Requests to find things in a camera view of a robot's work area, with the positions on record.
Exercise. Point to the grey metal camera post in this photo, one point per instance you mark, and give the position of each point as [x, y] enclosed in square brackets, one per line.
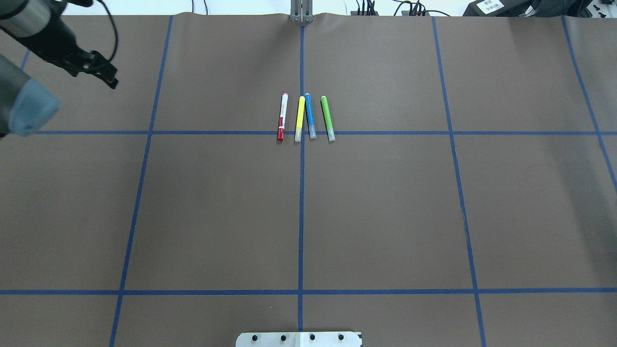
[301, 11]

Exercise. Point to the green highlighter pen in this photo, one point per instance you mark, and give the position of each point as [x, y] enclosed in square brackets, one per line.
[327, 118]

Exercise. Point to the blue highlighter pen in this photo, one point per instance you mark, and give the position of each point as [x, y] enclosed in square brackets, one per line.
[310, 117]

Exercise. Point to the red and white marker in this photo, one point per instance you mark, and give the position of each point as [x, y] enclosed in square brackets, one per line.
[281, 130]

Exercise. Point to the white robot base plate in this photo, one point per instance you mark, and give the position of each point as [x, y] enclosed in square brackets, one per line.
[300, 339]

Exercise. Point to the yellow highlighter pen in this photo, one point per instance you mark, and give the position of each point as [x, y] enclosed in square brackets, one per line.
[299, 123]

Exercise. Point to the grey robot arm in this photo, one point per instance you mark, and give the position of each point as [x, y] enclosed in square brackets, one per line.
[26, 105]

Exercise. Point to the black box with label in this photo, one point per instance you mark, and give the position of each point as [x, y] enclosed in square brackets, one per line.
[502, 8]

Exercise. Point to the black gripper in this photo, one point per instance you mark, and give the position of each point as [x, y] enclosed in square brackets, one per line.
[54, 45]

